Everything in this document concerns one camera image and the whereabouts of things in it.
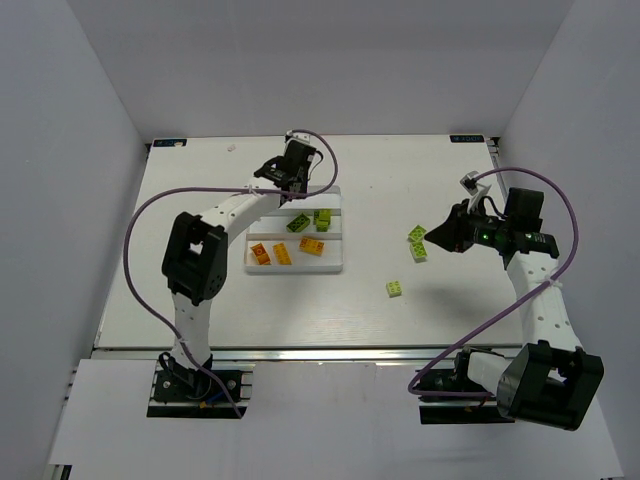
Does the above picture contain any lime lego brick hidden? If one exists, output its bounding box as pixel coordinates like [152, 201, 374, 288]
[409, 242, 428, 262]

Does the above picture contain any lime long lego brick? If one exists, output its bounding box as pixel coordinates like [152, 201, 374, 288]
[286, 213, 311, 233]

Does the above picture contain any lime square lego brick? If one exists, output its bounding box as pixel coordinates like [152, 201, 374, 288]
[314, 209, 332, 232]

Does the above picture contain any orange lego brick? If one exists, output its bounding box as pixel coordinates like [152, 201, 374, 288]
[299, 236, 325, 256]

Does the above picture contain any yellow lego brick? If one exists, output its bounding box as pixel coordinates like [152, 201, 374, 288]
[273, 242, 292, 265]

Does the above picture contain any lime small lego brick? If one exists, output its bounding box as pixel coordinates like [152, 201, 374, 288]
[385, 281, 403, 298]

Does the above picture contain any orange rounded lego piece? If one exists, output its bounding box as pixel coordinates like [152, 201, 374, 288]
[250, 243, 271, 265]

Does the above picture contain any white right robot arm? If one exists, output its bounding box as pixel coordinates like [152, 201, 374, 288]
[417, 186, 604, 431]

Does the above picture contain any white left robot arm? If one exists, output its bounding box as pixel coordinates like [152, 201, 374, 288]
[161, 137, 319, 388]

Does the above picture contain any white three-compartment tray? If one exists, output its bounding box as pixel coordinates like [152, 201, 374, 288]
[244, 186, 344, 275]

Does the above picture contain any blue right corner label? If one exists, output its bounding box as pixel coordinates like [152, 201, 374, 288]
[449, 134, 485, 143]

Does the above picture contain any blue corner label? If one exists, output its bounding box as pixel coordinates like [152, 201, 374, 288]
[449, 134, 485, 143]
[152, 138, 187, 148]

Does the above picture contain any blue left corner label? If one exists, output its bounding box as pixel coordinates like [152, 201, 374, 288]
[152, 138, 187, 148]

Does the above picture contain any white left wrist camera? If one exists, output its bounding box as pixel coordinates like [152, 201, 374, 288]
[284, 129, 315, 145]

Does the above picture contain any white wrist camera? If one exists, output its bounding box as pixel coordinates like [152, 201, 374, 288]
[284, 129, 315, 145]
[460, 171, 491, 214]

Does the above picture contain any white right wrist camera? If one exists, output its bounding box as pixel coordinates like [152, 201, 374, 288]
[460, 171, 491, 214]

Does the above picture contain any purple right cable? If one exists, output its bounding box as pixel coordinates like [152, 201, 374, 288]
[407, 166, 580, 399]

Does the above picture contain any purple cable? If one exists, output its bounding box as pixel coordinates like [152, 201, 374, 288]
[122, 129, 339, 419]
[407, 166, 580, 399]

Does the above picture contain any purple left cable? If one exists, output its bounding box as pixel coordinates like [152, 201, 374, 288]
[122, 129, 339, 419]

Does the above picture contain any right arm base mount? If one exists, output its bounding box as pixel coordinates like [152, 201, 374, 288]
[408, 347, 515, 425]

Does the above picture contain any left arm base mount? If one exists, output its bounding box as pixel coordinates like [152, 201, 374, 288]
[146, 352, 253, 420]

